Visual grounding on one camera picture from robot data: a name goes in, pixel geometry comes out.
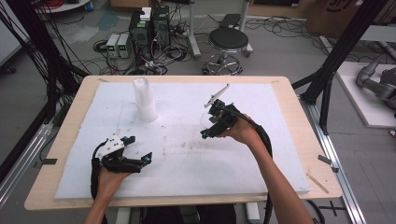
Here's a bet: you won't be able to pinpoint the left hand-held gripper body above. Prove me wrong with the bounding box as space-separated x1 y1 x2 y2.
100 133 144 174

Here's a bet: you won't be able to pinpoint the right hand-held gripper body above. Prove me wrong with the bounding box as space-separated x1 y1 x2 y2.
204 83 241 134

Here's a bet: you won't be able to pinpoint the stack of clear plastic cups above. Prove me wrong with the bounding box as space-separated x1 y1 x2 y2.
133 76 159 123

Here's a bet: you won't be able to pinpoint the person's left hand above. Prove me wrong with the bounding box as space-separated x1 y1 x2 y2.
98 167 134 200

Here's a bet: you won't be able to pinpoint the person's right hand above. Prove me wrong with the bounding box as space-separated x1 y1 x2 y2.
219 114 265 147

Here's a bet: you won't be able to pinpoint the white foam mat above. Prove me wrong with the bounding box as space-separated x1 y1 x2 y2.
54 81 312 200

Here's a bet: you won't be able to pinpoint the white table leg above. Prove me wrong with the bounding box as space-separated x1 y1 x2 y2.
115 206 133 224
245 202 262 224

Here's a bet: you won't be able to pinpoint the black round stool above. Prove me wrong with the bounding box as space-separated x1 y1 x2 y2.
202 27 250 77

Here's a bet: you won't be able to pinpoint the person's dark trousers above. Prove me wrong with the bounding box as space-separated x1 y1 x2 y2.
138 204 237 224

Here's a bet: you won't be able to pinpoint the white desk leg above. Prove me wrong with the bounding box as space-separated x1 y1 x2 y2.
186 0 202 60
237 0 255 58

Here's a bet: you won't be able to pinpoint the black flat device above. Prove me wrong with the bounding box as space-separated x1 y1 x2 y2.
219 13 243 30

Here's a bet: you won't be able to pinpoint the grey power supply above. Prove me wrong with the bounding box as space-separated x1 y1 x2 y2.
106 33 121 59
117 33 133 59

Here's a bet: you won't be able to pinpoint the grey tape strip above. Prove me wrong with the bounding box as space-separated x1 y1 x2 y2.
317 154 332 166

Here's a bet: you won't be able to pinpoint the black computer tower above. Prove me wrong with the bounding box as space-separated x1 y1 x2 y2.
128 9 153 62
151 5 172 49

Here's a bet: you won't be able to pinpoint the thin wooden stick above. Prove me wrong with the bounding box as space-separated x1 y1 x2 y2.
305 172 330 195

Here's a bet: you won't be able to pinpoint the small white box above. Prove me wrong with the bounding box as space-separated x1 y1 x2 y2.
139 7 152 22

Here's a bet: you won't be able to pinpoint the white platform board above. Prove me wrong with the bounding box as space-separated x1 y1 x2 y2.
335 61 396 129

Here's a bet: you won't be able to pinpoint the cardboard box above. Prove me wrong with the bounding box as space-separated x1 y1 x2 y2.
306 0 396 39

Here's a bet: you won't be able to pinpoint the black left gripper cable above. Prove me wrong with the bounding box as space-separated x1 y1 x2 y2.
90 139 108 201

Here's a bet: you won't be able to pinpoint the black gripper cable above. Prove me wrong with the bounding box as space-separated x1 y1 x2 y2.
228 105 275 224
90 139 108 201

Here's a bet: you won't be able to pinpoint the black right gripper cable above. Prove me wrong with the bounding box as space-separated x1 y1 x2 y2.
228 105 275 224

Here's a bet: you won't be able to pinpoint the tangle of floor cables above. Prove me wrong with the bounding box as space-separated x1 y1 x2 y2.
92 18 195 77

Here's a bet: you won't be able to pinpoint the aluminium rail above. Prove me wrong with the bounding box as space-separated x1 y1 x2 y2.
299 95 368 224
0 122 54 209

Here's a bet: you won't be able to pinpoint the black frame post with cables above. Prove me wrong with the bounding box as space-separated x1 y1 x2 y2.
0 0 92 185

